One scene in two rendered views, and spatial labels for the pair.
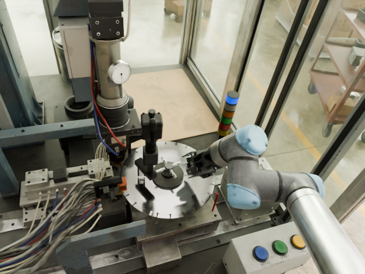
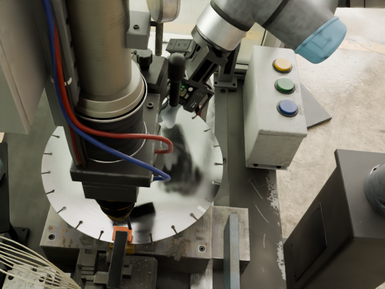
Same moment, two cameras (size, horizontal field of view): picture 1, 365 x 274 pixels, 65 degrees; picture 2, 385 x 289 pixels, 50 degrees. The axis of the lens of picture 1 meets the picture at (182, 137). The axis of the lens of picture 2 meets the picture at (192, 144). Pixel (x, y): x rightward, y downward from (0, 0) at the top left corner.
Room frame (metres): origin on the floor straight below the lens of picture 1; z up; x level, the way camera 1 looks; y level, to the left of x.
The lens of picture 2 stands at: (0.37, 0.40, 1.59)
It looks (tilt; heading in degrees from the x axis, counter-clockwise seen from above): 53 degrees down; 289
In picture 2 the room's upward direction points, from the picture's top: 9 degrees clockwise
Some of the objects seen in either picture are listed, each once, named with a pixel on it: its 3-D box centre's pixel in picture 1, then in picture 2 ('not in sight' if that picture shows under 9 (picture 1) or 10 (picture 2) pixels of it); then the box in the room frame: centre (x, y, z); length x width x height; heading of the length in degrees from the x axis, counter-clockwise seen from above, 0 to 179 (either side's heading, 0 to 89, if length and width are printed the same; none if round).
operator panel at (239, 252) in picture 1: (269, 253); (270, 106); (0.44, -0.35, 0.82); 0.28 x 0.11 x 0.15; 114
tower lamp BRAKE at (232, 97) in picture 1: (232, 97); not in sight; (0.85, -0.16, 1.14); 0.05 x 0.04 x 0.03; 24
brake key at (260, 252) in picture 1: (260, 254); (287, 108); (0.40, -0.29, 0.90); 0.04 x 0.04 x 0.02
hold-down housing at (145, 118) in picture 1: (150, 138); (144, 110); (0.55, 0.09, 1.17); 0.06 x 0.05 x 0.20; 105
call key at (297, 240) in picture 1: (297, 242); (282, 66); (0.46, -0.42, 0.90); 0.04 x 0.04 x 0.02
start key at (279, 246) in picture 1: (279, 248); (284, 86); (0.43, -0.36, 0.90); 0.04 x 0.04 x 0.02
